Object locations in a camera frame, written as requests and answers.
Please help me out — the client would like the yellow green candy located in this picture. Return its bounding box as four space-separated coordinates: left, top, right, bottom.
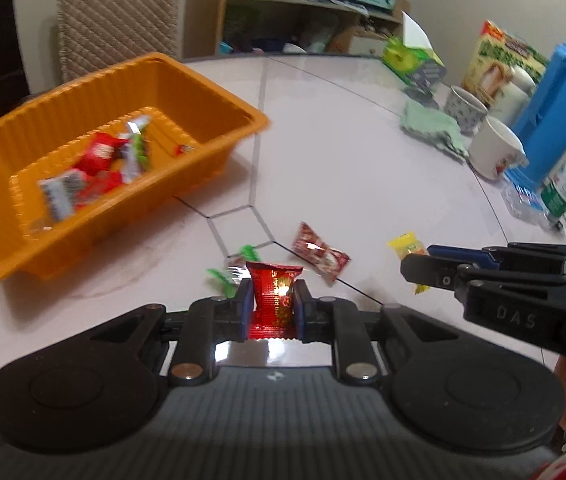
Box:
386 230 433 296

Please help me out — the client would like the red gold candy pack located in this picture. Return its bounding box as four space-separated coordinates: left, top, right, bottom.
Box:
246 261 304 339

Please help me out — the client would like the dark red patterned candy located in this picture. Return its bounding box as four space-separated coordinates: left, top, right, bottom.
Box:
292 222 350 284

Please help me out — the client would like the green brown candy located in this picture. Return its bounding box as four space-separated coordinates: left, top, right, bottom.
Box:
206 245 260 298

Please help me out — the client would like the grey-blue foil snack pouch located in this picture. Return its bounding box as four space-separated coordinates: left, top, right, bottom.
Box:
120 115 150 184

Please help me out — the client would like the small red candy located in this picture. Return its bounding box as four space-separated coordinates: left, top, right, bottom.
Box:
173 144 196 156

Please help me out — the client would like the large red gold snack pack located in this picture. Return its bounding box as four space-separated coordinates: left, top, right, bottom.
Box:
74 171 123 210

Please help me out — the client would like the red candy pack white label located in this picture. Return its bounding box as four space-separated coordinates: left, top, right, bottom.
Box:
72 131 128 177

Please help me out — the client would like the black-white snack packet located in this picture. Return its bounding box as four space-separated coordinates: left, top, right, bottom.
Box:
38 169 88 222

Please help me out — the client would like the blue-label plastic packet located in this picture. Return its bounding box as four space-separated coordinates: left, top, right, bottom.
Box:
501 182 551 229

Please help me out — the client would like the white cartoon mug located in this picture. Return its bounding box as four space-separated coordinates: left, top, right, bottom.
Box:
468 115 529 181

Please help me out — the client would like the green folded cloth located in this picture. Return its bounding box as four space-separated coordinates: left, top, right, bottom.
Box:
400 99 468 162

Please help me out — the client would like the patterned white mug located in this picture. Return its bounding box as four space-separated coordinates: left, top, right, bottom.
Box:
443 86 488 136

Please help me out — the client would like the blue thermos jug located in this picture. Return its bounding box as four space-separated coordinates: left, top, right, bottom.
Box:
505 42 566 191

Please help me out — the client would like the yellow snack box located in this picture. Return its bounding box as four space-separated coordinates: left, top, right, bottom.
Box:
461 20 548 107

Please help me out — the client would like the grey phone stand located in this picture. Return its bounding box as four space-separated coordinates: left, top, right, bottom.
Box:
403 60 447 110

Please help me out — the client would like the orange plastic tray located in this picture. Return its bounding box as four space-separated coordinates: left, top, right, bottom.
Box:
0 53 268 281

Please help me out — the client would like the green tissue pack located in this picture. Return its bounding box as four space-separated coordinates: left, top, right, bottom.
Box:
382 11 444 84

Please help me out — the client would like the wooden shelf unit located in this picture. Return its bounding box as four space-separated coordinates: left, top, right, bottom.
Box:
180 0 409 60

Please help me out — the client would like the quilted beige chair back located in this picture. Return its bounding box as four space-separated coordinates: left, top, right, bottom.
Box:
56 0 181 82

